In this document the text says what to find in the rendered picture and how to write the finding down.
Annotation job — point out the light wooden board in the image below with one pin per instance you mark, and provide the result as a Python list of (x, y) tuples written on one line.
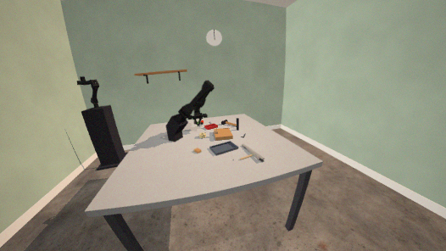
[(223, 134)]

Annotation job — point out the red shallow tray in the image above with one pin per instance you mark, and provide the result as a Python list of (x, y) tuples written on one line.
[(211, 126)]

